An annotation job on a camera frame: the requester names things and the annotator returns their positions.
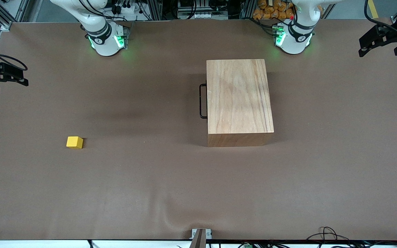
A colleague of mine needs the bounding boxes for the yellow floor tape strip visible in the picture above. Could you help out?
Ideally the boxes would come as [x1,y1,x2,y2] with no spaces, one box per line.
[367,0,380,19]

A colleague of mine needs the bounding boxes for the white power strip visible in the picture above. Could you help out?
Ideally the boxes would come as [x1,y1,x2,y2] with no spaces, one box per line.
[111,0,142,16]

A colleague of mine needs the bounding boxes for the yellow cube block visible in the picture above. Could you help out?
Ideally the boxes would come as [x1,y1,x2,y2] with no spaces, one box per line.
[66,136,84,149]

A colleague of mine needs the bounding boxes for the orange mesh bag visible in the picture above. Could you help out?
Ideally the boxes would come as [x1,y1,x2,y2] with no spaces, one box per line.
[253,0,295,20]

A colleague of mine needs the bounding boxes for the metal table clamp bracket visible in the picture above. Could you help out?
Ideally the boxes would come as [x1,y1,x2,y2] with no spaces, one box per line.
[191,228,213,248]

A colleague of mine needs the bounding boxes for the wooden drawer cabinet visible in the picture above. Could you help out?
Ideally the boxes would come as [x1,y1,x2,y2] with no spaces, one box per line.
[206,59,274,147]

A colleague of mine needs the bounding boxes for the brown table mat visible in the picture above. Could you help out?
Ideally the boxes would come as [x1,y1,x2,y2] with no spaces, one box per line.
[0,19,397,241]

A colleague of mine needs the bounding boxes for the loose black cable bundle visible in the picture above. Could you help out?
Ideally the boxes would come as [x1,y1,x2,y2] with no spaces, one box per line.
[305,226,397,248]

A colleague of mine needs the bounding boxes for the control box with connectors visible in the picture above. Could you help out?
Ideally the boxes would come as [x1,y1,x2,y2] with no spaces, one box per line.
[177,0,218,20]

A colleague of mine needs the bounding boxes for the black metal drawer handle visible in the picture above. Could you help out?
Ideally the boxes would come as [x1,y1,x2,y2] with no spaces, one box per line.
[199,81,208,120]

